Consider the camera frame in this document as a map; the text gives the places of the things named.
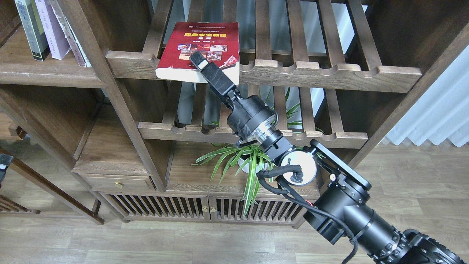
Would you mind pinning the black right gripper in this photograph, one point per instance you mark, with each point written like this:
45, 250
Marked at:
251, 119

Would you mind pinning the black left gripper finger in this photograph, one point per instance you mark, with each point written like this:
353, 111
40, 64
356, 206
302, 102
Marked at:
5, 161

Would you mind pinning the red cover book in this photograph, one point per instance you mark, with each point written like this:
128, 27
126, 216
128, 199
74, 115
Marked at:
218, 42

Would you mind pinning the pale purple book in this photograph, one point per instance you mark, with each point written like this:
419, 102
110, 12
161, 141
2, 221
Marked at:
58, 44

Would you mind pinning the green and black book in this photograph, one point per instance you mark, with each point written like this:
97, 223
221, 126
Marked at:
34, 30

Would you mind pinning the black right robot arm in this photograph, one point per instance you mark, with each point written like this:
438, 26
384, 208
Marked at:
341, 210

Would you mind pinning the white plant pot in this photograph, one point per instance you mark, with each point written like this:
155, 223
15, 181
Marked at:
245, 165

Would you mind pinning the green spider plant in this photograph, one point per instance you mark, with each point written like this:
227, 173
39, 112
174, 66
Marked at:
229, 155

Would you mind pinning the brass drawer knob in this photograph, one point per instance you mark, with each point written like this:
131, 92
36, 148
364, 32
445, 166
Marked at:
118, 185

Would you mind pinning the worn white standing book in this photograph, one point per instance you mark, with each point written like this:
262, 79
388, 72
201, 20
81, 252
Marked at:
70, 36

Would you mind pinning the dark wooden bookshelf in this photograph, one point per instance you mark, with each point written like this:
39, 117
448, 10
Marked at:
357, 66

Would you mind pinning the white curtain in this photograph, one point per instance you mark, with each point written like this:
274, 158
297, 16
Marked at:
442, 113

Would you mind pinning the wooden chair frame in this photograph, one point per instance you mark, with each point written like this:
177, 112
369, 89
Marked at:
9, 207

